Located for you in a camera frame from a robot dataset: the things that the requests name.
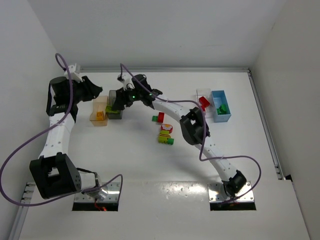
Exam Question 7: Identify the orange slice lego brick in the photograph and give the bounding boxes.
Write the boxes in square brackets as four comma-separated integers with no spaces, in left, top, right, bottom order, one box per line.
[96,111,105,121]

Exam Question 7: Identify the small green lego brick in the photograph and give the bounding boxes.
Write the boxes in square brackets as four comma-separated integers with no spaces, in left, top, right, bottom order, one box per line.
[152,115,158,122]

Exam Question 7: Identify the red square lego brick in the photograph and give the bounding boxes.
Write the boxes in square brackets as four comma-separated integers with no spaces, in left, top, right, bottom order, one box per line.
[157,112,165,124]

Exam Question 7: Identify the red flower lego brick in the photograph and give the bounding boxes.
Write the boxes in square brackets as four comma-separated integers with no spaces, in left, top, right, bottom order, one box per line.
[161,123,173,133]

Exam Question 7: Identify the yellow striped lego brick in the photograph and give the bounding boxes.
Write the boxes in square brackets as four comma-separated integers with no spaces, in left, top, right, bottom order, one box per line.
[158,130,171,144]

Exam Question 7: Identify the green lego brick bottom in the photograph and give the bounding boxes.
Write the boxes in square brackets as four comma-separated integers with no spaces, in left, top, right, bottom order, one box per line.
[167,138,174,145]

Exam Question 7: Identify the red rounded lego brick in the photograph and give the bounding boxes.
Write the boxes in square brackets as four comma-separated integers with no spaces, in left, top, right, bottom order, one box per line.
[198,96,211,106]

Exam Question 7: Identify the green curved lego brick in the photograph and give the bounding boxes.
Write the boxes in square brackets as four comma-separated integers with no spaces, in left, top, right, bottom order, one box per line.
[218,104,228,115]

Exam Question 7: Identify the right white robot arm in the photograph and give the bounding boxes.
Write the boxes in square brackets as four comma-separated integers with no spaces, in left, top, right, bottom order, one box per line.
[112,73,247,199]

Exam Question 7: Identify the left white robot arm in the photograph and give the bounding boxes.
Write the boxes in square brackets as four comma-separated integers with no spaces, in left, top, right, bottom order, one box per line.
[29,76,103,199]

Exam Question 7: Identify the grey translucent container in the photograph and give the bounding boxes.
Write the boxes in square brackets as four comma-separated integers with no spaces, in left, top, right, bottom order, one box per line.
[105,90,123,120]

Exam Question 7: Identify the orange translucent container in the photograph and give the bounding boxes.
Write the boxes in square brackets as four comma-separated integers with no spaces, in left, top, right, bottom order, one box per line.
[89,96,108,127]

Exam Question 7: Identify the clear plastic container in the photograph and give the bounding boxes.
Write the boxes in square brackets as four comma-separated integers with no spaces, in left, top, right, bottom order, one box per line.
[196,88,213,119]

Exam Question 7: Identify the blue plastic container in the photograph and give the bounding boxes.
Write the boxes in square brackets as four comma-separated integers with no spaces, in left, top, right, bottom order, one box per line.
[211,90,232,123]

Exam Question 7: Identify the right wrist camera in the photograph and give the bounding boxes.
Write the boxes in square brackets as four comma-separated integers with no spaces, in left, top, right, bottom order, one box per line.
[117,73,132,90]

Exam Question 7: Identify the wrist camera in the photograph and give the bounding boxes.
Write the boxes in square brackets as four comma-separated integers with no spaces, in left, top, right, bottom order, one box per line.
[68,63,83,83]
[117,73,132,90]

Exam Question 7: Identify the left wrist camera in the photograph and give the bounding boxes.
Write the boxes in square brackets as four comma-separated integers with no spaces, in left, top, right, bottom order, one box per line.
[68,63,83,83]

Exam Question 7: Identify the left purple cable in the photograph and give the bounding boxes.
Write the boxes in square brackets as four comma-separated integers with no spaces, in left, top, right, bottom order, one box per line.
[0,52,124,207]

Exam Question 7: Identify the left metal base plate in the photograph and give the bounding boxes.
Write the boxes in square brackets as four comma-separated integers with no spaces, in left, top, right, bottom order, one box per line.
[73,181,121,204]

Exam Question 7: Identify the metal base plate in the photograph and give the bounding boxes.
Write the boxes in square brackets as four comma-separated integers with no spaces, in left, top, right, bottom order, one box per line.
[73,181,121,204]
[207,182,255,204]

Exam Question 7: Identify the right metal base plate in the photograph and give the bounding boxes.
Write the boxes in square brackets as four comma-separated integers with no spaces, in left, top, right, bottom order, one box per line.
[207,182,255,204]

